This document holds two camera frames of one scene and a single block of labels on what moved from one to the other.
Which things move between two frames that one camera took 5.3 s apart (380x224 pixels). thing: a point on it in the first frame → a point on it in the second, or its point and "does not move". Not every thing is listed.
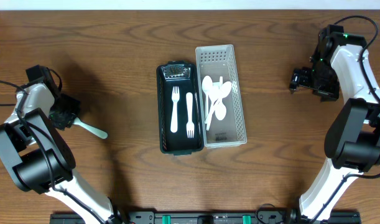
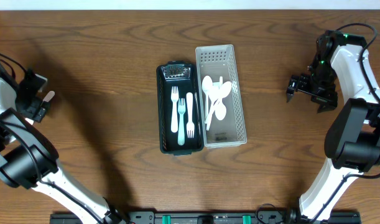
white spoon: (221, 110) does not move
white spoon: (224, 89) does not move
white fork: (190, 126) does not move
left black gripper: (65, 115) → (34, 106)
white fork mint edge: (99, 132) → (181, 106)
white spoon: (214, 96) does not move
